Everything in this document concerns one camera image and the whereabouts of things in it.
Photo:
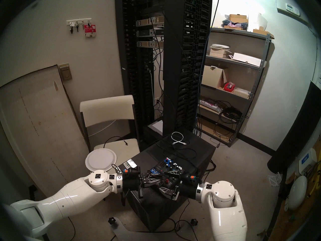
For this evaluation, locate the red key tag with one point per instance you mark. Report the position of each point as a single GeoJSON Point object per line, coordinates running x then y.
{"type": "Point", "coordinates": [89, 30]}

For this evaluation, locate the cream folding chair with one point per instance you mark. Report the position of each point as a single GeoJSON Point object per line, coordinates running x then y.
{"type": "Point", "coordinates": [105, 107]}

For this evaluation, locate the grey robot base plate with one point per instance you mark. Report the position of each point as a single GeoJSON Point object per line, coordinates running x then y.
{"type": "Point", "coordinates": [123, 234]}

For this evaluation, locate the white oval device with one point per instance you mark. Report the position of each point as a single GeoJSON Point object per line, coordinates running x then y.
{"type": "Point", "coordinates": [297, 192]}

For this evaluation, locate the grey flat device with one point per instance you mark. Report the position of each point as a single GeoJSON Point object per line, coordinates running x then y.
{"type": "Point", "coordinates": [156, 126]}

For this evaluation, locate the beige leaning board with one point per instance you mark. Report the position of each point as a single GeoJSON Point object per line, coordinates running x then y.
{"type": "Point", "coordinates": [32, 122]}

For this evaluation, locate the small red box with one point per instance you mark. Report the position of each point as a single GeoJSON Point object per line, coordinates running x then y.
{"type": "Point", "coordinates": [229, 87]}

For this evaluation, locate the white round plate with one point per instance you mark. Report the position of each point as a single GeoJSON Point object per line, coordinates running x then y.
{"type": "Point", "coordinates": [100, 160]}

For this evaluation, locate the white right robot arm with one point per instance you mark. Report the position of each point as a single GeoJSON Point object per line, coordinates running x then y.
{"type": "Point", "coordinates": [225, 210]}

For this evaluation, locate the white box blue label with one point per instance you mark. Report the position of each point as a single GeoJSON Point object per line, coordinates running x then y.
{"type": "Point", "coordinates": [308, 160]}

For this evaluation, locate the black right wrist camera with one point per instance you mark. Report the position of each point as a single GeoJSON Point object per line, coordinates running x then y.
{"type": "Point", "coordinates": [189, 178]}

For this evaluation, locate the white paper bag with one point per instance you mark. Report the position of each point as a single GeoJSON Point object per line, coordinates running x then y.
{"type": "Point", "coordinates": [257, 20]}

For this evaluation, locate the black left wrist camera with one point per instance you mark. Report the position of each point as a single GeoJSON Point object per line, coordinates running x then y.
{"type": "Point", "coordinates": [131, 170]}

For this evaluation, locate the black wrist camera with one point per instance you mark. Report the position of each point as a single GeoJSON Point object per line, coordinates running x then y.
{"type": "Point", "coordinates": [131, 170]}
{"type": "Point", "coordinates": [189, 178]}

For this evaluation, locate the blue pink plastic bags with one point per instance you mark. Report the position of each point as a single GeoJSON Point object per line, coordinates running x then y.
{"type": "Point", "coordinates": [233, 25]}

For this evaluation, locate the white wall thermostat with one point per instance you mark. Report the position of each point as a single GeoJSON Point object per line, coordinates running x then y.
{"type": "Point", "coordinates": [292, 9]}

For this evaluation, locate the blue black audio mixer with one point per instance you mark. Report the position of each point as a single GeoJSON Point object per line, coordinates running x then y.
{"type": "Point", "coordinates": [163, 165]}

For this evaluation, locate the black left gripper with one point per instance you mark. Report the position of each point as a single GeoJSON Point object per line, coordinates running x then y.
{"type": "Point", "coordinates": [131, 184]}

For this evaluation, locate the white lattice finger part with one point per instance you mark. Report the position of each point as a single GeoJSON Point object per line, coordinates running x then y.
{"type": "Point", "coordinates": [274, 179]}

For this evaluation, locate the flat beige box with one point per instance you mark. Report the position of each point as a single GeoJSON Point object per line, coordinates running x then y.
{"type": "Point", "coordinates": [241, 93]}

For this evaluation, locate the open cardboard box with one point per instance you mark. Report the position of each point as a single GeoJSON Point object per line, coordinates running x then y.
{"type": "Point", "coordinates": [212, 77]}

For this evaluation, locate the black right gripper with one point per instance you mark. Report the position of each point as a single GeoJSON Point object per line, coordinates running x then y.
{"type": "Point", "coordinates": [189, 191]}

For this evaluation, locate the black computer tower case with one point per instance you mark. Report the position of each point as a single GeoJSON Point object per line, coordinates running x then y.
{"type": "Point", "coordinates": [155, 213]}

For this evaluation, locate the small beige box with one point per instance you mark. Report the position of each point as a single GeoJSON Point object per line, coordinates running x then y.
{"type": "Point", "coordinates": [218, 54]}

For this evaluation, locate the low brown cardboard box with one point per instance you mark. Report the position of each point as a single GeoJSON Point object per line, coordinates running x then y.
{"type": "Point", "coordinates": [262, 32]}

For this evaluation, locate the black round knob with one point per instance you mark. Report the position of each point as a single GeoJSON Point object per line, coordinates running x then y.
{"type": "Point", "coordinates": [112, 220]}
{"type": "Point", "coordinates": [194, 222]}

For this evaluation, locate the grey metal shelving unit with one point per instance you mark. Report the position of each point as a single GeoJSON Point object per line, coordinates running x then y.
{"type": "Point", "coordinates": [257, 79]}

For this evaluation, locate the beige wall switch plate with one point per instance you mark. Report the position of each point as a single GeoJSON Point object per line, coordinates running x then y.
{"type": "Point", "coordinates": [65, 72]}

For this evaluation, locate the pink white package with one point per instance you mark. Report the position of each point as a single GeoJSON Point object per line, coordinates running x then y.
{"type": "Point", "coordinates": [210, 105]}

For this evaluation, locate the black server rack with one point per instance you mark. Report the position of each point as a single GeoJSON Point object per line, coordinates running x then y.
{"type": "Point", "coordinates": [130, 67]}
{"type": "Point", "coordinates": [185, 67]}

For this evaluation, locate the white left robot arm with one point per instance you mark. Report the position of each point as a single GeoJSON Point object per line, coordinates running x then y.
{"type": "Point", "coordinates": [67, 200]}

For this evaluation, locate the white key hook rail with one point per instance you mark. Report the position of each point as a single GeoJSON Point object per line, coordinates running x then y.
{"type": "Point", "coordinates": [77, 21]}

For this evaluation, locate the flat white box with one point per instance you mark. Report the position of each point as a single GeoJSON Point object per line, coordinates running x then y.
{"type": "Point", "coordinates": [247, 59]}

